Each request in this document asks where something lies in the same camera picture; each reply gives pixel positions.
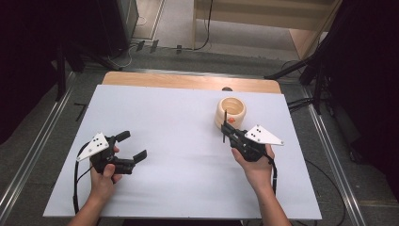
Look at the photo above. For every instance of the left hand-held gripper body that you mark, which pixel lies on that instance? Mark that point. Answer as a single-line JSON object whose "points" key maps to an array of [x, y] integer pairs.
{"points": [[97, 146]]}

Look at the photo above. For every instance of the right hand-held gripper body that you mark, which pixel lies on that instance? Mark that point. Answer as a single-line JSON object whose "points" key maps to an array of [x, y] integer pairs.
{"points": [[262, 135]]}

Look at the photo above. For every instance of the dark pencil with orange end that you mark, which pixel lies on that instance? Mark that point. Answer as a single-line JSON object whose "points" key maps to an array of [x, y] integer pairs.
{"points": [[225, 116]]}

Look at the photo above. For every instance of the wooden pen holder cup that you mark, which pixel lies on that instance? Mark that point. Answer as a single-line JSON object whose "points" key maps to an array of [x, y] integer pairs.
{"points": [[235, 108]]}

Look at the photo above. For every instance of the person's right hand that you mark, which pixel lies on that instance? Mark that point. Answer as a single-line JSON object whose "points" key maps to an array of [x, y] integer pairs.
{"points": [[258, 172]]}

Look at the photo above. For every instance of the person's left hand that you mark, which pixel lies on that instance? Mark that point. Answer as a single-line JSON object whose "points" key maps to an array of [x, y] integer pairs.
{"points": [[102, 185]]}

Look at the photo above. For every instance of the white table board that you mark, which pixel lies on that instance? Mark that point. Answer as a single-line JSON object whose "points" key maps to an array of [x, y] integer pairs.
{"points": [[188, 175]]}

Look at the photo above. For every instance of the black stand legs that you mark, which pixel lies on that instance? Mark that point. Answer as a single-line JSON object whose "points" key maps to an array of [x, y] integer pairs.
{"points": [[61, 72], [316, 75]]}

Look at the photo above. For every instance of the dark floor plug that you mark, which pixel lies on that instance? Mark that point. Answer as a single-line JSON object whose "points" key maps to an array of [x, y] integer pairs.
{"points": [[140, 45]]}

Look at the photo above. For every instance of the light wooden shelf unit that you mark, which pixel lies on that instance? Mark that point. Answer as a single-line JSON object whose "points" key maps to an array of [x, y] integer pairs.
{"points": [[251, 19]]}

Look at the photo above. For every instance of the grey cabinet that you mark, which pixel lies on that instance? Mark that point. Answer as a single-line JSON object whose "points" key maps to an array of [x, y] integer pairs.
{"points": [[128, 19]]}

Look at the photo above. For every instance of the black curtain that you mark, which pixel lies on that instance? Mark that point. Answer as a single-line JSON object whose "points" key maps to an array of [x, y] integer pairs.
{"points": [[28, 47], [367, 78]]}

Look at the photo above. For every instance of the metal floor rail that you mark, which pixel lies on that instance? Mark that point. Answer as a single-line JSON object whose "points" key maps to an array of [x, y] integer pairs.
{"points": [[40, 138], [329, 150]]}

